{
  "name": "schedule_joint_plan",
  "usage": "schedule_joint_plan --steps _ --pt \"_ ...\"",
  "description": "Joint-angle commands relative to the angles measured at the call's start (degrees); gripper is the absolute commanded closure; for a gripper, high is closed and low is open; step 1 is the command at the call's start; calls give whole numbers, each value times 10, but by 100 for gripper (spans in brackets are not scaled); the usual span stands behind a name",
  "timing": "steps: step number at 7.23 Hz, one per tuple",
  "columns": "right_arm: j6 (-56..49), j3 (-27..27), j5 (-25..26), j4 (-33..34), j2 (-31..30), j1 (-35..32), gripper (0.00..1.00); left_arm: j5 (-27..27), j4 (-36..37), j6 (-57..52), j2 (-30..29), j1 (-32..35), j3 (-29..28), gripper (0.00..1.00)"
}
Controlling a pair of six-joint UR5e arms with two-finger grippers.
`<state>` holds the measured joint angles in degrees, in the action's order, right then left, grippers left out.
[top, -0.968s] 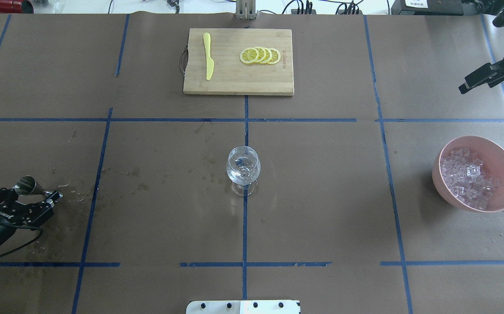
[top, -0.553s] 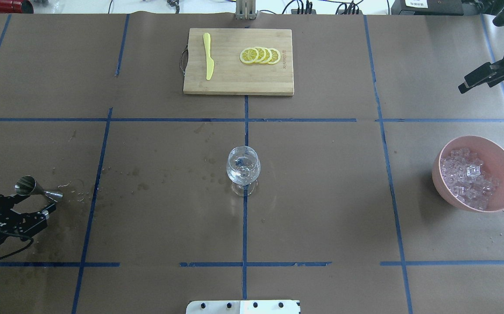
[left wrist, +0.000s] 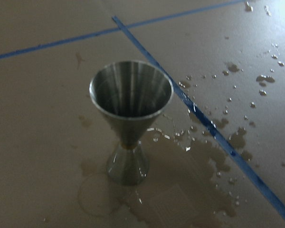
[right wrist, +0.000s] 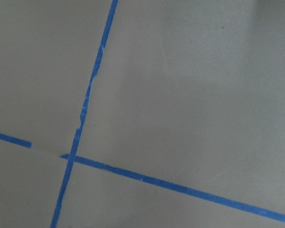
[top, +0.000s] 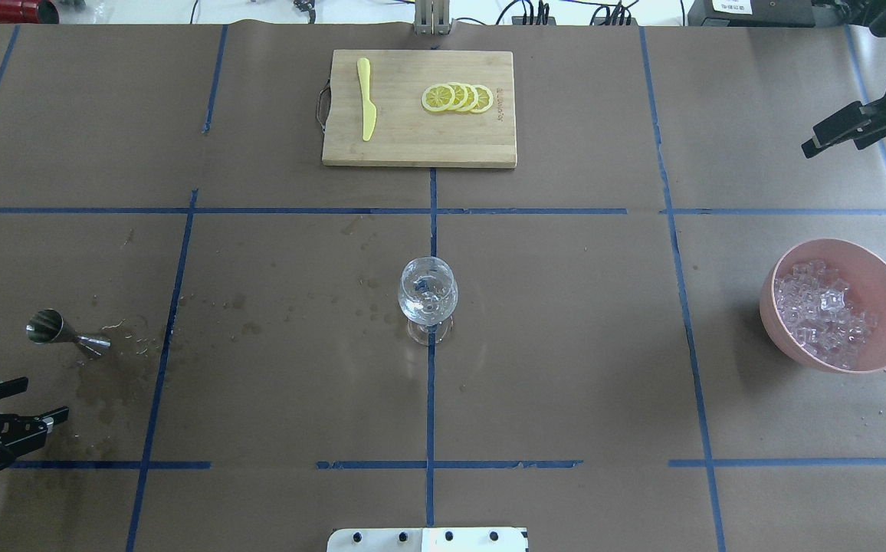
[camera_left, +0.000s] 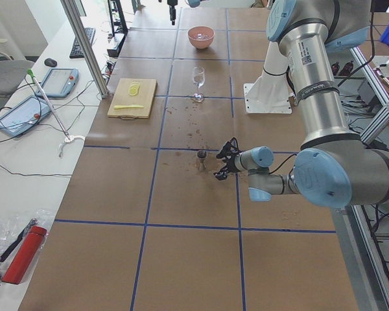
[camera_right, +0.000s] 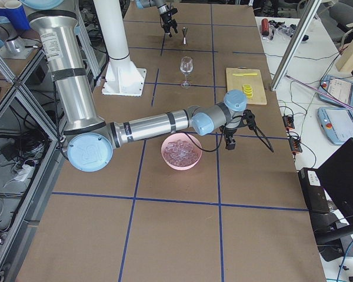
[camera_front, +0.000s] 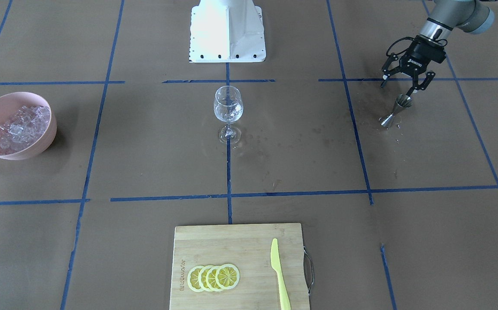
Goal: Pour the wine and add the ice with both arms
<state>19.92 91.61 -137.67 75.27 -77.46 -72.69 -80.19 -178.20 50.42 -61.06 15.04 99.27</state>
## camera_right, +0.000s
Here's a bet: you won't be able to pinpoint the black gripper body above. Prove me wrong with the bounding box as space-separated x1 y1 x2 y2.
161 11 176 27
220 125 242 150

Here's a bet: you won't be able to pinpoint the steel double jigger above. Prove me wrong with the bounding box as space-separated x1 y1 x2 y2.
182 27 188 46

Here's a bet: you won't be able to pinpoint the black ice tongs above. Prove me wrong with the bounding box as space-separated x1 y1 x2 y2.
249 125 274 153

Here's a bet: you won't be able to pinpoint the clear wine glass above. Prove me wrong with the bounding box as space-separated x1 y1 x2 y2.
179 56 194 89

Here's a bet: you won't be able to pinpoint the pink bowl with ice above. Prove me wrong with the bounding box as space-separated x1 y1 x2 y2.
161 133 202 170

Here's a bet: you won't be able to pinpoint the lemon slice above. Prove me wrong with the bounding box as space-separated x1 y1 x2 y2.
242 83 254 99

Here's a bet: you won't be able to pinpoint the wooden cutting board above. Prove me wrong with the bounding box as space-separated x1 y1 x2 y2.
226 68 267 105

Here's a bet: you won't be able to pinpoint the yellow plastic knife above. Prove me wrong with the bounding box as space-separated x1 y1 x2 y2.
232 72 258 77

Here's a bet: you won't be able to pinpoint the red cylindrical bottle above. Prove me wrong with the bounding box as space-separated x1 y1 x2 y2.
261 18 269 36

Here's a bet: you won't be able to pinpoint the clear plastic bag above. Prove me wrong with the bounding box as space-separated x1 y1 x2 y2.
261 20 297 41

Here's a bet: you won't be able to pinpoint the near blue teach pendant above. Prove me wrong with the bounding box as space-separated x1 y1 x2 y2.
317 107 353 145

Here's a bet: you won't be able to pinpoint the blue teach pendant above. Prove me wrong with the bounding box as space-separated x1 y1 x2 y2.
318 75 353 106
317 107 353 145

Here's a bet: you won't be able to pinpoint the black laptop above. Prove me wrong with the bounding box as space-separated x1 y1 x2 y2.
314 136 353 224

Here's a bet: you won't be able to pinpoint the far blue teach pendant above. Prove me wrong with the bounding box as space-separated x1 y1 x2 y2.
318 75 353 106

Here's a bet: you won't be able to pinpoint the blue plastic bin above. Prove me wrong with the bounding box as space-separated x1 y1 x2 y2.
0 1 31 30

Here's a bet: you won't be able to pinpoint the wooden upright plank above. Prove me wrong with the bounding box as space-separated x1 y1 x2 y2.
336 40 353 73

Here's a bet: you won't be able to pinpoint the grey office chair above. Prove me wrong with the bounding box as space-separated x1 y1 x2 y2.
329 2 353 46

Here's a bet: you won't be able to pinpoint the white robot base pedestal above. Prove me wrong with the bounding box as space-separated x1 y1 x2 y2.
94 0 146 97

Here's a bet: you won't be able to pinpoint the aluminium frame post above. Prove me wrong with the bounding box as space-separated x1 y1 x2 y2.
270 0 321 91

